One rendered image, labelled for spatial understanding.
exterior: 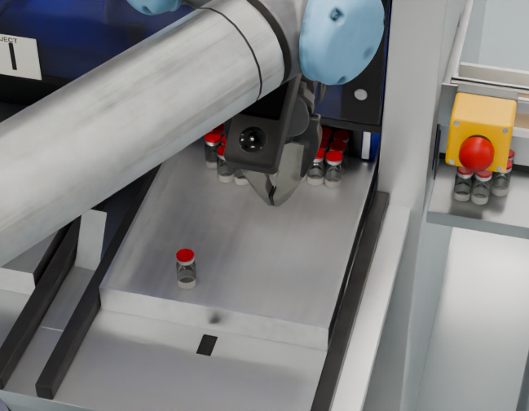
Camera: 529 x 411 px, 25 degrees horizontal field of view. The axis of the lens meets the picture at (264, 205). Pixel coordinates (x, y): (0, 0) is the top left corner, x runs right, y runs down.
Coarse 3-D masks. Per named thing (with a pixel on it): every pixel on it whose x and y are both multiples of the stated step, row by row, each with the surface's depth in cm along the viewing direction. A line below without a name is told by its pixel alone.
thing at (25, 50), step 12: (0, 36) 146; (12, 36) 146; (0, 48) 148; (24, 48) 147; (36, 48) 146; (0, 60) 149; (24, 60) 148; (36, 60) 147; (0, 72) 150; (12, 72) 150; (24, 72) 149; (36, 72) 149
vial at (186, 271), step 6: (180, 264) 134; (186, 264) 134; (192, 264) 134; (180, 270) 134; (186, 270) 134; (192, 270) 134; (180, 276) 135; (186, 276) 135; (192, 276) 135; (180, 282) 136; (186, 282) 135; (192, 282) 136; (186, 288) 136
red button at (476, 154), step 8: (464, 144) 136; (472, 144) 135; (480, 144) 135; (488, 144) 136; (464, 152) 136; (472, 152) 135; (480, 152) 135; (488, 152) 135; (464, 160) 136; (472, 160) 136; (480, 160) 136; (488, 160) 136; (472, 168) 137; (480, 168) 136
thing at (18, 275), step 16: (0, 112) 162; (16, 112) 162; (48, 240) 142; (32, 256) 140; (48, 256) 137; (0, 272) 135; (16, 272) 134; (32, 272) 133; (0, 288) 136; (16, 288) 136; (32, 288) 135
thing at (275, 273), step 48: (192, 144) 157; (192, 192) 149; (240, 192) 149; (336, 192) 149; (144, 240) 142; (192, 240) 142; (240, 240) 142; (288, 240) 142; (336, 240) 142; (144, 288) 136; (192, 288) 136; (240, 288) 136; (288, 288) 136; (336, 288) 136; (288, 336) 129
